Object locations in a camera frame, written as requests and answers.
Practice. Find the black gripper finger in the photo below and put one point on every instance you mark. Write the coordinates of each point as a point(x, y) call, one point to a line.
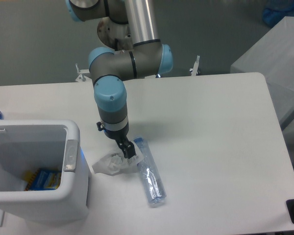
point(122, 148)
point(129, 149)

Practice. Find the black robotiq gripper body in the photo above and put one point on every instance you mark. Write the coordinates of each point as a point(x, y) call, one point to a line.
point(120, 136)

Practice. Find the white plastic wrapper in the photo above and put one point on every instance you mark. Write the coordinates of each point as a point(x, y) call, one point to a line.
point(114, 162)

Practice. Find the clear crushed plastic bottle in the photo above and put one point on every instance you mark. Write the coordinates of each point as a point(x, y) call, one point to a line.
point(149, 175)

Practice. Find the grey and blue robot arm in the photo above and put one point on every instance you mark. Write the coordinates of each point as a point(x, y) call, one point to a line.
point(109, 69)

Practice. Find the white plastic trash can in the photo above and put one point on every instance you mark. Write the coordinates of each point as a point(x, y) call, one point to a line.
point(27, 145)

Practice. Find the blue and yellow packet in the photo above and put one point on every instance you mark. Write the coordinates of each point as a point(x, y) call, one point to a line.
point(43, 179)

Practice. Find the white covered box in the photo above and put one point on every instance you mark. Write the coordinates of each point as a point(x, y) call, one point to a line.
point(273, 57)

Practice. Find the blue bag in background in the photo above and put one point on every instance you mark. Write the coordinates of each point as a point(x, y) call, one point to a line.
point(275, 10)

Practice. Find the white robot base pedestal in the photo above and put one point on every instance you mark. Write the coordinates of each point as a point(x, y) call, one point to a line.
point(118, 38)

